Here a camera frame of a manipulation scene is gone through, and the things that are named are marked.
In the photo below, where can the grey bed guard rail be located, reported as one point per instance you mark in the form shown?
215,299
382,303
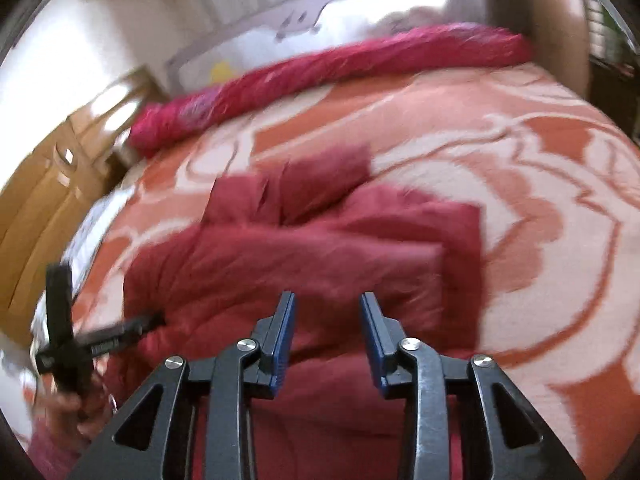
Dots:
293,28

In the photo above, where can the person's left hand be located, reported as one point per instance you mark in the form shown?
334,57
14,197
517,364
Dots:
78,417

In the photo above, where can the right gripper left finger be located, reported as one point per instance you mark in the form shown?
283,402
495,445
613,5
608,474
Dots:
153,435

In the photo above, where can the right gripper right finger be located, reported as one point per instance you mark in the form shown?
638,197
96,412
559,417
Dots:
502,436

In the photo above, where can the rolled magenta quilt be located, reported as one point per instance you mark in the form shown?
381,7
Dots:
434,47

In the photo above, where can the wooden wardrobe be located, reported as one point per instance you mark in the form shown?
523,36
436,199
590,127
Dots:
559,34

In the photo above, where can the wooden headboard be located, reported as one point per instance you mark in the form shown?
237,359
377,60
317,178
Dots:
53,189

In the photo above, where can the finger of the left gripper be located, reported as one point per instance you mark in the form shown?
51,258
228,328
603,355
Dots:
135,324

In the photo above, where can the dark red quilted down jacket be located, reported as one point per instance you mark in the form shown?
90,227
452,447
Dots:
321,228

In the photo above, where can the plaid grey white pillow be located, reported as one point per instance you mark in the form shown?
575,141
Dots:
80,253

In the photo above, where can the orange white floral blanket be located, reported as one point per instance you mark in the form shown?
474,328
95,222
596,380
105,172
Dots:
557,184

